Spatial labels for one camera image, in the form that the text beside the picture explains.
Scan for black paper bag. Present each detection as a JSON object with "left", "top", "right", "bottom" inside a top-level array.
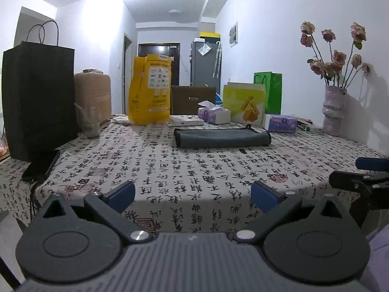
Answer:
[{"left": 1, "top": 20, "right": 79, "bottom": 162}]

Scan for calligraphy printed tablecloth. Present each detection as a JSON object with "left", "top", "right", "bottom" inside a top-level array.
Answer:
[{"left": 0, "top": 115, "right": 389, "bottom": 234}]

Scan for dried rose bouquet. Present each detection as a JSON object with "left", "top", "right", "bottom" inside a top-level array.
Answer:
[{"left": 300, "top": 21, "right": 374, "bottom": 88}]

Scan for yellow and black box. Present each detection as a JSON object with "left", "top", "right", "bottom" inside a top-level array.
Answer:
[{"left": 195, "top": 32, "right": 221, "bottom": 42}]

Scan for black phone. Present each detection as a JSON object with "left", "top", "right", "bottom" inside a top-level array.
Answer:
[{"left": 21, "top": 150, "right": 61, "bottom": 182}]

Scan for stack of flat books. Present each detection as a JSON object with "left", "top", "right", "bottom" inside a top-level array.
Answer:
[{"left": 295, "top": 117, "right": 323, "bottom": 133}]

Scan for white flat box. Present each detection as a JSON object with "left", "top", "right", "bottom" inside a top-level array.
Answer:
[{"left": 168, "top": 115, "right": 205, "bottom": 127}]

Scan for framed wall picture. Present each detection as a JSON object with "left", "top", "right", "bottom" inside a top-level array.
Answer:
[{"left": 229, "top": 22, "right": 239, "bottom": 48}]

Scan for lavender clothing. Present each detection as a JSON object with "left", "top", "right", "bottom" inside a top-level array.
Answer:
[{"left": 361, "top": 228, "right": 389, "bottom": 292}]

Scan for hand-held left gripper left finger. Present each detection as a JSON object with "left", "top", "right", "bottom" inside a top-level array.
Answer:
[{"left": 42, "top": 180, "right": 153, "bottom": 246}]

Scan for grey refrigerator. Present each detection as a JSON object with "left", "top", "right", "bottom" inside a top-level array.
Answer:
[{"left": 190, "top": 39, "right": 222, "bottom": 87}]

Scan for white crumpled tissue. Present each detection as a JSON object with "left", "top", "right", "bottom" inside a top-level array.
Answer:
[{"left": 111, "top": 114, "right": 132, "bottom": 125}]

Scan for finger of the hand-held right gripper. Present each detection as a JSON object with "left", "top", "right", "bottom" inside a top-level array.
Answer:
[
  {"left": 355, "top": 157, "right": 389, "bottom": 173},
  {"left": 329, "top": 170, "right": 389, "bottom": 211}
]

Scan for hanging folded umbrella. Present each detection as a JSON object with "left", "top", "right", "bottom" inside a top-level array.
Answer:
[{"left": 213, "top": 41, "right": 222, "bottom": 79}]

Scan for yellow plastic bag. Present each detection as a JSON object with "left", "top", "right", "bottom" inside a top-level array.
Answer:
[{"left": 127, "top": 54, "right": 172, "bottom": 125}]

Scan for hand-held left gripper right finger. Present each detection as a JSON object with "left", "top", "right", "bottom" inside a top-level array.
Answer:
[{"left": 233, "top": 181, "right": 347, "bottom": 246}]

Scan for dark brown box with handle hole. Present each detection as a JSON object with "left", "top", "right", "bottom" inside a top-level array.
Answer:
[{"left": 170, "top": 85, "right": 216, "bottom": 116}]

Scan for brown cardboard box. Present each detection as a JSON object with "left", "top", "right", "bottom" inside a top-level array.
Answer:
[{"left": 74, "top": 69, "right": 112, "bottom": 123}]

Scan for pale textured vase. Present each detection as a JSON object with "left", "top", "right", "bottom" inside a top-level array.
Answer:
[{"left": 322, "top": 85, "right": 348, "bottom": 137}]

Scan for black cable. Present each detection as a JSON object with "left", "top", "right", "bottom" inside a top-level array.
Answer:
[{"left": 29, "top": 180, "right": 41, "bottom": 224}]

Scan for yellow-green gift box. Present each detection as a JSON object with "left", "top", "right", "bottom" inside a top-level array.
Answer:
[{"left": 223, "top": 82, "right": 267, "bottom": 126}]

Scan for grey towel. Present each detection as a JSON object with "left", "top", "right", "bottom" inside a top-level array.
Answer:
[{"left": 173, "top": 125, "right": 272, "bottom": 149}]

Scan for green paper bag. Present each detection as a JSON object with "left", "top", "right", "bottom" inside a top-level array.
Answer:
[{"left": 254, "top": 72, "right": 283, "bottom": 115}]

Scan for clear glass cup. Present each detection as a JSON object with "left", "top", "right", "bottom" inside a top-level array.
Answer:
[{"left": 74, "top": 102, "right": 102, "bottom": 139}]

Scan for dark wooden door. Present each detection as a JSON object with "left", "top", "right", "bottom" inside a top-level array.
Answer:
[{"left": 138, "top": 43, "right": 181, "bottom": 86}]

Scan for purple tissue box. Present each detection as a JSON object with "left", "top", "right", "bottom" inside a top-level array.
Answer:
[
  {"left": 197, "top": 100, "right": 231, "bottom": 125},
  {"left": 264, "top": 114, "right": 298, "bottom": 133}
]

